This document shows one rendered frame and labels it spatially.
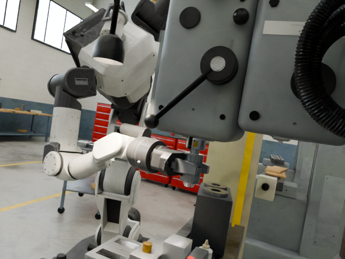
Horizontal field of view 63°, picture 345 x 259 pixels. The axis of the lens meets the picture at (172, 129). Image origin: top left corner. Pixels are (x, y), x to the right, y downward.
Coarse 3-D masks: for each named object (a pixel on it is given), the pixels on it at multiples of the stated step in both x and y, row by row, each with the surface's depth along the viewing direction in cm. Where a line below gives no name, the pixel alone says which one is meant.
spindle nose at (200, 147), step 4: (188, 140) 66; (196, 140) 65; (200, 140) 65; (192, 144) 65; (200, 144) 65; (204, 144) 66; (192, 148) 65; (196, 148) 65; (200, 148) 65; (204, 148) 66
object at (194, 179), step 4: (184, 156) 66; (184, 160) 66; (188, 160) 65; (192, 160) 65; (196, 160) 65; (200, 160) 66; (196, 164) 65; (200, 164) 66; (200, 168) 66; (200, 172) 66; (180, 176) 67; (184, 176) 66; (188, 176) 65; (192, 176) 65; (196, 176) 65; (184, 180) 66; (188, 180) 65; (192, 180) 65; (196, 180) 66
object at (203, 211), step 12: (204, 192) 99; (216, 192) 97; (228, 192) 106; (204, 204) 95; (216, 204) 94; (228, 204) 94; (204, 216) 95; (216, 216) 94; (228, 216) 94; (192, 228) 96; (204, 228) 95; (216, 228) 94; (204, 240) 95; (216, 240) 94; (216, 252) 94
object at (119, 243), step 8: (112, 240) 77; (120, 240) 78; (128, 240) 79; (96, 248) 71; (104, 248) 72; (112, 248) 73; (120, 248) 73; (128, 248) 74; (136, 248) 75; (200, 248) 72; (88, 256) 68; (96, 256) 67; (104, 256) 68; (112, 256) 69; (120, 256) 69; (128, 256) 70; (192, 256) 67; (200, 256) 68
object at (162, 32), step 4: (160, 32) 69; (164, 32) 68; (160, 36) 69; (160, 40) 69; (160, 44) 69; (160, 48) 69; (160, 52) 69; (160, 56) 69; (160, 60) 69; (156, 64) 69; (156, 68) 69; (156, 72) 69; (156, 76) 69; (156, 80) 69; (156, 84) 69; (152, 88) 69; (152, 92) 69; (152, 96) 69; (152, 100) 69; (148, 104) 69; (152, 104) 69; (148, 108) 69; (148, 112) 69
